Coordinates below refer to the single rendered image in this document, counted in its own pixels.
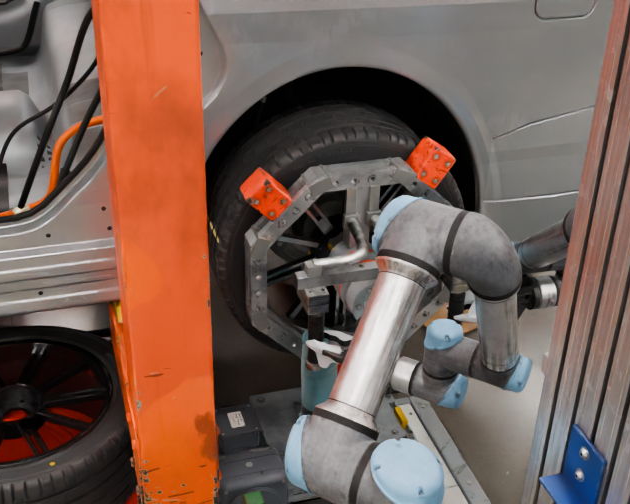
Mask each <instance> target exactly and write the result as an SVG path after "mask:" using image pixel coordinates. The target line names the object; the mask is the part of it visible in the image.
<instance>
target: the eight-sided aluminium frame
mask: <svg viewBox="0 0 630 504"><path fill-rule="evenodd" d="M416 176H417V173H416V172H415V171H414V170H413V169H412V168H411V166H410V165H409V164H408V163H407V162H405V161H404V160H403V159H401V158H400V157H395V158H390V157H388V158H386V159H377V160H368V161H359V162H350V163H341V164H331V165H322V164H321V165H319V166H313V167H309V168H308V169H307V170H306V171H305V173H303V174H301V177H300V178H299V179H298V180H297V181H296V182H295V183H294V184H293V185H292V186H291V187H290V188H289V189H288V190H287V192H288V193H289V195H290V197H291V199H292V200H293V202H292V203H291V204H290V205H289V206H288V207H287V208H286V209H285V210H284V211H283V212H282V214H281V215H280V216H279V217H278V218H277V219H276V220H275V221H273V222H272V221H270V220H269V219H268V218H267V217H265V216H264V215H263V216H262V217H261V218H260V219H259V220H258V221H257V222H256V223H255V224H254V225H252V226H251V228H250V229H249V230H248V231H247V232H246V233H245V242H244V246H245V284H246V301H245V304H246V313H247V315H248V318H249V320H250V323H251V325H252V326H254V327H255V328H256V329H258V331H259V332H260V331H261V332H262V333H264V334H265V335H267V336H268V337H270V338H271V339H273V340H274V341H276V342H277V343H279V344H280V345H281V346H283V347H284V348H286V349H287V350H289V351H290V352H292V353H293V354H295V355H296V356H298V357H299V358H302V344H303V342H302V335H303V333H302V332H300V331H299V330H297V329H296V328H294V327H293V326H292V325H290V324H289V323H287V322H286V321H285V320H283V319H282V318H280V317H279V316H277V315H276V314H275V313H273V312H272V311H270V310H269V309H267V250H268V249H269V248H270V247H271V246H272V244H273V243H274V242H275V241H276V240H277V239H278V238H279V237H280V236H281V235H282V234H283V233H284V232H285V231H286V230H287V229H288V228H289V227H290V226H291V225H292V224H293V223H294V222H295V221H296V220H297V219H298V218H299V217H300V216H301V215H302V214H303V213H304V212H305V211H306V210H307V209H308V208H309V207H310V206H311V205H312V204H313V203H314V202H315V201H316V200H317V199H318V198H319V197H320V196H321V195H322V194H323V193H324V192H331V191H340V190H346V188H354V187H356V188H365V187H370V186H371V185H380V186H382V185H391V184H399V183H401V184H402V185H403V186H404V187H406V188H407V189H408V190H409V191H410V192H411V193H412V194H413V195H414V196H415V197H417V198H419V197H422V198H426V199H428V200H429V201H433V202H437V203H440V204H444V205H448V206H452V205H451V204H450V202H449V201H448V200H445V199H444V198H443V197H442V196H441V195H440V194H439V193H438V192H437V191H436V190H435V189H432V188H431V187H429V186H428V185H427V184H425V183H424V182H422V181H421V180H419V179H417V178H416ZM353 179H354V180H353ZM452 207H453V206H452ZM295 208H296V209H295ZM282 221H283V222H282ZM281 222H282V223H281ZM449 297H450V291H449V290H448V289H447V287H446V286H445V285H444V283H443V282H442V281H441V279H439V281H438V284H437V285H436V286H434V287H431V288H429V289H427V290H426V291H425V293H424V295H423V298H422V301H421V303H420V306H419V308H418V311H417V313H416V316H415V318H414V321H413V324H412V326H411V329H410V331H409V334H408V336H407V339H406V340H408V339H409V338H410V337H411V336H412V335H413V334H414V333H415V332H416V331H417V330H418V329H419V328H420V327H421V326H422V325H423V324H424V323H425V322H426V321H427V320H428V319H429V318H431V317H432V316H433V315H434V314H435V313H436V312H437V311H438V310H439V309H440V308H441V307H442V306H443V305H444V304H445V303H448V302H449Z"/></svg>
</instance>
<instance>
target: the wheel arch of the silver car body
mask: <svg viewBox="0 0 630 504"><path fill-rule="evenodd" d="M293 80H294V85H293V108H294V107H296V106H299V105H300V106H301V107H302V105H303V104H307V103H311V102H313V103H315V102H317V101H322V102H324V101H325V100H335V101H336V100H345V101H347V100H349V101H357V102H358V103H359V102H362V103H366V104H368V105H373V106H375V107H378V108H381V109H383V110H385V111H387V112H389V113H391V114H392V115H394V116H395V117H397V118H399V119H400V120H401V121H402V122H404V123H405V124H406V125H407V126H408V127H410V128H411V129H412V131H413V132H414V133H415V134H416V135H417V136H418V137H419V138H420V139H421V140H422V138H423V137H424V136H427V137H429V138H431V139H432V140H434V141H435V142H437V143H439V144H440V145H442V146H443V147H445V148H446V149H447V150H448V151H449V152H450V153H451V154H452V155H453V156H454V158H455V159H456V162H455V163H454V164H453V166H452V167H451V168H450V170H449V171H450V173H451V174H452V176H453V178H454V180H455V181H456V183H457V186H458V188H459V190H460V193H461V196H462V200H463V204H464V210H466V211H470V212H475V213H479V214H481V215H482V212H483V182H482V174H481V168H480V163H479V159H478V155H477V152H476V149H475V146H474V143H473V141H472V138H471V136H470V134H469V132H468V130H467V128H466V126H465V125H464V123H463V121H462V120H461V118H460V117H459V115H458V114H457V112H456V111H455V110H454V109H453V107H452V106H451V105H450V104H449V103H448V102H447V101H446V100H445V99H444V98H443V97H442V96H441V95H440V94H439V93H438V92H437V91H436V90H434V89H433V88H432V87H430V86H429V85H427V84H426V83H424V82H423V81H421V80H419V79H418V78H416V77H414V76H412V75H410V74H407V73H405V72H402V71H400V70H397V69H393V68H390V67H386V66H381V65H375V64H365V63H346V64H336V65H330V66H325V67H321V68H317V69H313V70H310V71H307V72H304V73H301V74H299V75H296V76H294V77H292V78H289V79H287V80H285V81H283V82H282V83H280V84H278V85H276V86H274V87H273V88H271V89H269V90H268V91H266V92H265V93H263V94H262V95H261V96H259V97H258V98H256V99H255V100H254V101H253V102H251V103H250V104H249V105H248V106H247V107H246V108H244V109H243V110H242V111H241V112H240V113H239V114H238V115H237V116H236V117H235V118H234V119H233V120H232V121H231V122H230V123H229V124H228V126H227V127H226V128H225V129H224V130H223V132H222V133H221V134H220V135H219V137H218V138H217V139H216V141H215V142H214V144H213V145H212V147H211V148H210V150H209V151H208V153H207V154H206V156H205V177H206V196H207V193H208V189H209V187H210V184H211V182H213V178H214V176H215V174H217V170H218V168H219V167H220V165H221V163H224V162H223V160H224V159H225V158H226V156H227V155H228V154H230V151H231V150H232V149H233V148H234V146H238V145H237V143H238V142H239V141H240V140H241V139H242V138H243V137H247V134H248V133H249V132H250V131H252V130H253V126H254V122H255V118H256V115H257V112H258V109H259V106H260V103H261V99H262V98H264V97H267V99H266V102H265V103H264V106H263V109H262V112H261V115H260V119H259V122H258V125H260V124H263V122H264V121H266V120H267V119H270V120H271V118H272V117H273V116H275V115H277V114H281V113H282V112H283V111H284V106H285V84H287V83H289V82H291V81H293ZM293 108H292V109H293Z"/></svg>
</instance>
